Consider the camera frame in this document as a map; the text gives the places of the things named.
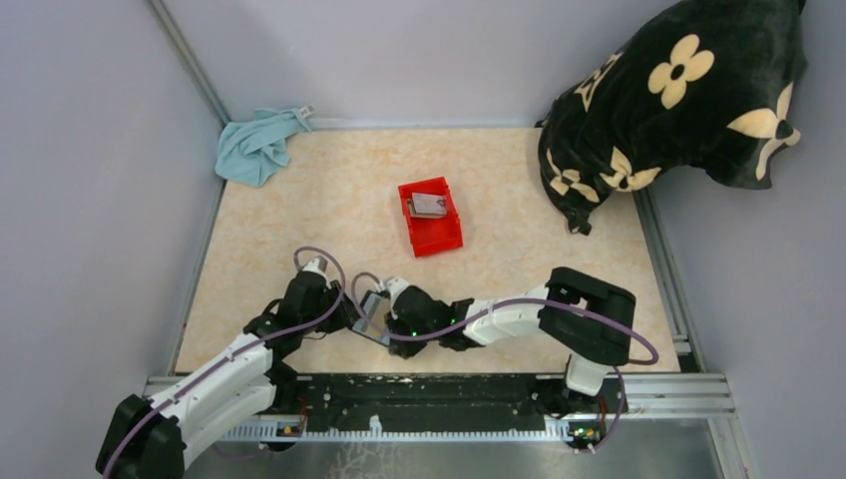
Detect black leather card holder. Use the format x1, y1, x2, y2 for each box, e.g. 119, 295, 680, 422
351, 290, 390, 348

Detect red plastic bin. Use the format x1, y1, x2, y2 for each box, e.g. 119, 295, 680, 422
398, 177, 464, 257

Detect silver VIP card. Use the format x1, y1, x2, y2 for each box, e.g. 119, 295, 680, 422
410, 193, 448, 218

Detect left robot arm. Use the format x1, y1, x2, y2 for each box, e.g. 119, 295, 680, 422
95, 266, 348, 478

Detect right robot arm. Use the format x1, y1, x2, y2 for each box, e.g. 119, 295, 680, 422
385, 266, 636, 411

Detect stack of credit cards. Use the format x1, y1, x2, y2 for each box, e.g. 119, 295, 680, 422
406, 199, 448, 220

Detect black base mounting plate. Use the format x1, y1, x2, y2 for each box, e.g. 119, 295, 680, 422
267, 373, 629, 433

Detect light blue cloth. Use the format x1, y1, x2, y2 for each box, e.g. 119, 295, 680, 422
214, 105, 315, 188

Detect black floral blanket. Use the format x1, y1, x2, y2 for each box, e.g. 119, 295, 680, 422
538, 1, 807, 216

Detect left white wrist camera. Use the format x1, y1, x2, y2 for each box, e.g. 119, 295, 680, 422
300, 255, 328, 280

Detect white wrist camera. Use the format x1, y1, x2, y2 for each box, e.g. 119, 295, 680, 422
300, 255, 328, 280
375, 276, 410, 300

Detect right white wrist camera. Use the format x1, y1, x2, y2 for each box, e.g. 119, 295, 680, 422
375, 276, 410, 300

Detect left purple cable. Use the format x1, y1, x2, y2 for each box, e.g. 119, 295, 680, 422
100, 245, 347, 479

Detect aluminium front rail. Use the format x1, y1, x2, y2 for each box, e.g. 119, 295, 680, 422
137, 373, 737, 443

